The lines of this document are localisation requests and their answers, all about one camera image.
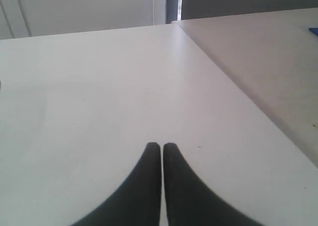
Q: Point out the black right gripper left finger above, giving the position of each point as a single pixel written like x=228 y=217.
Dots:
x=137 y=201

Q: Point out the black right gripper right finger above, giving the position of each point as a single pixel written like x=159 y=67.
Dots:
x=189 y=201

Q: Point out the blue object on side table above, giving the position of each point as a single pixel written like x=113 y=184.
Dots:
x=314 y=31

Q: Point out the white cabinet doors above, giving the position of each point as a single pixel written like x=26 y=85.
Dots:
x=27 y=18

